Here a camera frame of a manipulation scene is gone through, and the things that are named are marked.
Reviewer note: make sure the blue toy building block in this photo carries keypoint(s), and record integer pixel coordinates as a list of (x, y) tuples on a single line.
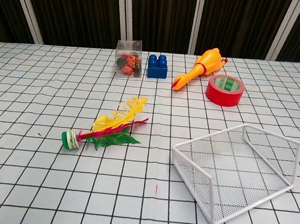
[(157, 69)]

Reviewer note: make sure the white checkered tablecloth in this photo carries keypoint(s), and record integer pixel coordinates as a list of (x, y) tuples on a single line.
[(56, 182)]

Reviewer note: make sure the clear plastic box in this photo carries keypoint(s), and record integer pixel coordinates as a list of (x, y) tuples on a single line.
[(128, 59)]

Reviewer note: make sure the red tape roll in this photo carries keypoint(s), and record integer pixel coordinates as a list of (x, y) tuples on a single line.
[(224, 93)]

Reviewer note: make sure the orange toy parts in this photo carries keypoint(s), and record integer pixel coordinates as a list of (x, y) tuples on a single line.
[(129, 63)]

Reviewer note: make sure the white partition frame post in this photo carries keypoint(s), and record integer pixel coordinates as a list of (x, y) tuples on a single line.
[(197, 22), (28, 9), (282, 29), (125, 14)]

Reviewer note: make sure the yellow rubber chicken toy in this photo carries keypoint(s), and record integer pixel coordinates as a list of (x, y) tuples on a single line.
[(200, 68)]

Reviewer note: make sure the colourful feather shuttlecock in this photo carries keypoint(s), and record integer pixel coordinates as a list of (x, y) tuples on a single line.
[(100, 136)]

